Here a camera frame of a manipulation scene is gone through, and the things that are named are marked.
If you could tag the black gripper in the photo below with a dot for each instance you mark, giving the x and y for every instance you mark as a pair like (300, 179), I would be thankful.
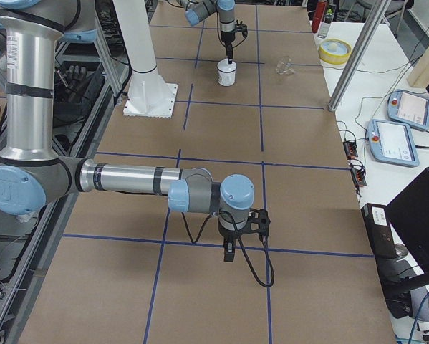
(229, 236)
(226, 38)

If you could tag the white mug lid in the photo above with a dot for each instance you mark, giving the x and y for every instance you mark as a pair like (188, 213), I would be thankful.
(226, 66)

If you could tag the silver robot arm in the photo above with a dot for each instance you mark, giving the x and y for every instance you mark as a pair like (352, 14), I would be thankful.
(198, 11)
(187, 190)

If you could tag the white enamel mug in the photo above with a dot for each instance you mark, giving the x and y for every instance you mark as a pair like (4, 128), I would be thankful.
(226, 79)

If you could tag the red bottle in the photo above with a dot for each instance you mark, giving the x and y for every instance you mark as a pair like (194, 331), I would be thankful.
(318, 15)

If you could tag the yellow tape roll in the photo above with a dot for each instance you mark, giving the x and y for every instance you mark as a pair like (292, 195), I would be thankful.
(334, 51)

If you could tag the clear plastic bottle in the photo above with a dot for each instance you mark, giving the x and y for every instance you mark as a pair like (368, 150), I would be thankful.
(325, 24)

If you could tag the black computer box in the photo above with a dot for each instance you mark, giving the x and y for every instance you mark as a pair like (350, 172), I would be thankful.
(379, 231)

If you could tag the near orange black adapter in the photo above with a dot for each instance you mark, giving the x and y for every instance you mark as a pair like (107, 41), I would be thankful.
(358, 175)

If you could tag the orange black adapter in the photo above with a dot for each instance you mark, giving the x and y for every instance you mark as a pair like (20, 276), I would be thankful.
(350, 148)
(358, 175)

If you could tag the far orange black adapter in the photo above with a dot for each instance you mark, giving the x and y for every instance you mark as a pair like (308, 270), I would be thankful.
(350, 148)

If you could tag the near blue teach pendant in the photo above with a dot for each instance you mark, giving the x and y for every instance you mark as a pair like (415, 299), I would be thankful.
(392, 142)

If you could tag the blue teach pendant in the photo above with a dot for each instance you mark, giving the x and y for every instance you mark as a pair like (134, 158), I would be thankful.
(392, 142)
(410, 108)

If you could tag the far blue teach pendant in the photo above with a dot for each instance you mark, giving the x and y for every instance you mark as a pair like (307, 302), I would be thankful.
(410, 108)

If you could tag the black monitor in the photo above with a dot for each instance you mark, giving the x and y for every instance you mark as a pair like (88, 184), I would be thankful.
(408, 213)

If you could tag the wooden board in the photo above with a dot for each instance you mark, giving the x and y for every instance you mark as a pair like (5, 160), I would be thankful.
(419, 77)

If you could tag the aluminium side rack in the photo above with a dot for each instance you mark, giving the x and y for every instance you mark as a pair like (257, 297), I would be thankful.
(32, 175)

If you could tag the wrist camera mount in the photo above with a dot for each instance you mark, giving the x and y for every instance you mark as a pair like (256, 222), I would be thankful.
(258, 223)
(242, 28)

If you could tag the aluminium frame post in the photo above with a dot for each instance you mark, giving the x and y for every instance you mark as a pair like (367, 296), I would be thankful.
(370, 26)

